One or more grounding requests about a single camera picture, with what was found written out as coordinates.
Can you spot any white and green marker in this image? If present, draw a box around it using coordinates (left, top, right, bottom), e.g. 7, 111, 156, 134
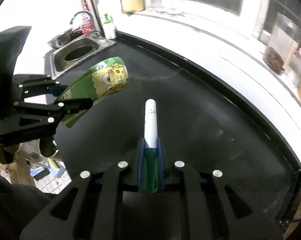
144, 99, 158, 193

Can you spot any green SpongeBob snack bag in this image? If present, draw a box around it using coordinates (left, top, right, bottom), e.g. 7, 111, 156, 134
54, 56, 130, 129

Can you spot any chrome kitchen faucet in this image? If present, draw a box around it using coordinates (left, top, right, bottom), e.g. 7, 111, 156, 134
70, 10, 101, 37

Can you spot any steel sink with hole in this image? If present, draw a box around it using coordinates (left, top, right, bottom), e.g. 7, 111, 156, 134
50, 33, 116, 80

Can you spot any steel mixing bowl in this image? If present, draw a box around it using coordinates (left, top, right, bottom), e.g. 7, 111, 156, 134
47, 28, 73, 49

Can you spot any red labelled detergent bottle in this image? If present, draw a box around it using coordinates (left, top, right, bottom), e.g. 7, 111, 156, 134
81, 3, 95, 34

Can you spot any white green soap bottle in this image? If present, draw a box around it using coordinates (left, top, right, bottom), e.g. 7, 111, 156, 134
103, 13, 116, 40

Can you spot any baby bottle pink cap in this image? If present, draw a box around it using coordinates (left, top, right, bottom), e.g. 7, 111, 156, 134
287, 48, 301, 87

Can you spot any glass jar with beans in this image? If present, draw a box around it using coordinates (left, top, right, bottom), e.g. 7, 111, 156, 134
263, 13, 301, 75

